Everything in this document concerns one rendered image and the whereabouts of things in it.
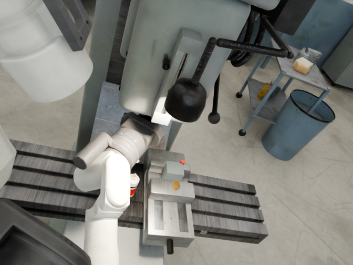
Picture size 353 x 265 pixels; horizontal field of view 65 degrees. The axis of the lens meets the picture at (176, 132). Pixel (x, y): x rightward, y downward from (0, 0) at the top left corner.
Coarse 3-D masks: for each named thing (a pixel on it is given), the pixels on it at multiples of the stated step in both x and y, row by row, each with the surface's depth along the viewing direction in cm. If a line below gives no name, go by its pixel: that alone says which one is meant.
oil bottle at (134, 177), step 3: (132, 174) 94; (135, 174) 91; (132, 177) 91; (135, 177) 91; (138, 177) 93; (132, 180) 91; (135, 180) 92; (138, 180) 92; (132, 183) 91; (135, 183) 91; (132, 186) 92; (135, 186) 93; (132, 189) 93; (135, 189) 95; (132, 192) 95; (132, 195) 97
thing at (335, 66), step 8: (352, 32) 482; (344, 40) 496; (352, 40) 478; (336, 48) 511; (344, 48) 493; (352, 48) 475; (336, 56) 506; (344, 56) 489; (352, 56) 471; (328, 64) 521; (336, 64) 502; (344, 64) 485; (352, 64) 473; (328, 72) 517; (336, 72) 498; (344, 72) 484; (352, 72) 483; (336, 80) 495; (344, 80) 495; (352, 80) 495; (352, 88) 508
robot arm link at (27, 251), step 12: (12, 240) 26; (0, 252) 26; (12, 252) 25; (24, 252) 25; (36, 252) 26; (0, 264) 25; (12, 264) 25; (24, 264) 25; (36, 264) 25; (48, 264) 26; (60, 264) 26
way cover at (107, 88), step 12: (108, 84) 113; (108, 96) 114; (108, 108) 115; (120, 108) 116; (96, 120) 115; (108, 120) 117; (120, 120) 118; (96, 132) 115; (108, 132) 117; (168, 132) 123
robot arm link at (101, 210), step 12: (108, 156) 58; (120, 156) 59; (108, 168) 56; (120, 168) 58; (108, 180) 55; (120, 180) 57; (108, 192) 54; (120, 192) 56; (96, 204) 55; (108, 204) 54; (120, 204) 56; (96, 216) 55; (108, 216) 55
